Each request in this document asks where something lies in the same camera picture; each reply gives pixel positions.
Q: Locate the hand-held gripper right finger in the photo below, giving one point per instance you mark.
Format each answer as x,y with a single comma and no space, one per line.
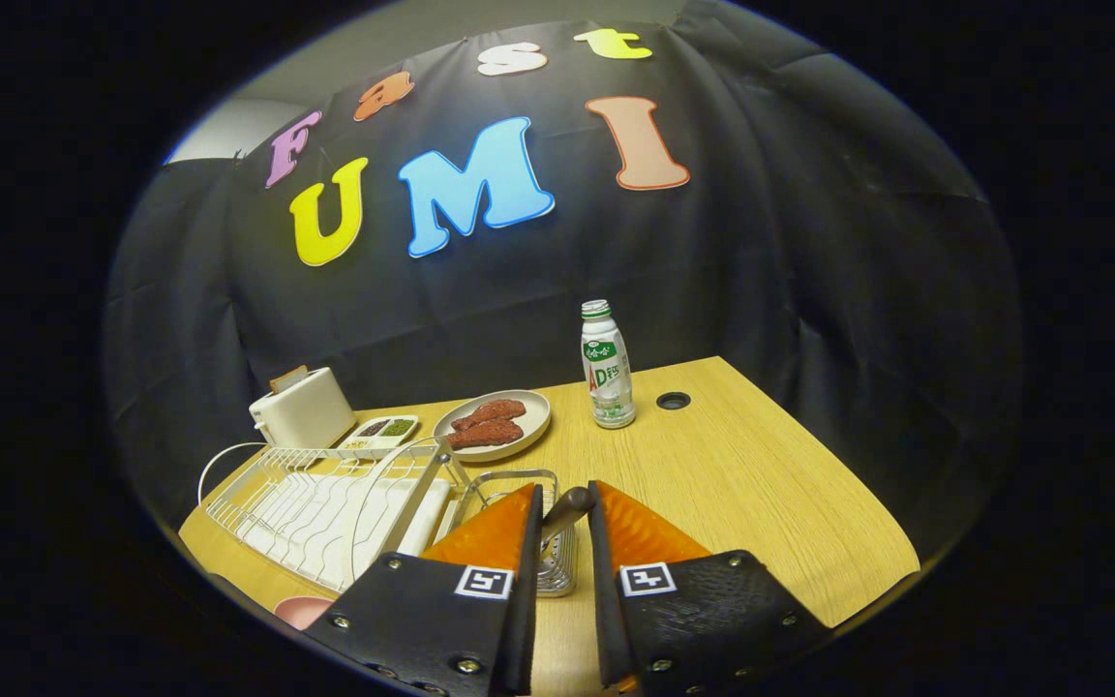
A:
604,600

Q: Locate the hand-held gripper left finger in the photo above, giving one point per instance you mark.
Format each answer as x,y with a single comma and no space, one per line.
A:
527,600

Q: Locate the pink plate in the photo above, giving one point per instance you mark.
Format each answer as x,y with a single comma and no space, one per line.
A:
304,612

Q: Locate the beige round plate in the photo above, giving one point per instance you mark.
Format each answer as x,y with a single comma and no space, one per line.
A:
536,416

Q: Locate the red meat piece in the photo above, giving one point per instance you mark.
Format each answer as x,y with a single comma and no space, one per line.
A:
488,435
492,411

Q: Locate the white ribbed drain tray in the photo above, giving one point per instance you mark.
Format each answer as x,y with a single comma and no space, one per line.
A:
325,523

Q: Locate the white drink bottle green cap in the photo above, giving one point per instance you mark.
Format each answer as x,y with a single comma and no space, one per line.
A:
608,378

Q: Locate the white divided bean tray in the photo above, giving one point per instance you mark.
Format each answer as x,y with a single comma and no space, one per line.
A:
364,443

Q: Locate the white toaster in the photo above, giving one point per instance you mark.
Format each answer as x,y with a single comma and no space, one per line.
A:
306,416

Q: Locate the brown toast slice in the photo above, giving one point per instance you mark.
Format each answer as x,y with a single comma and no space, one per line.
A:
288,378

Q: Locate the black backdrop cloth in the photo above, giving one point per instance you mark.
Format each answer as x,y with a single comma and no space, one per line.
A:
809,290

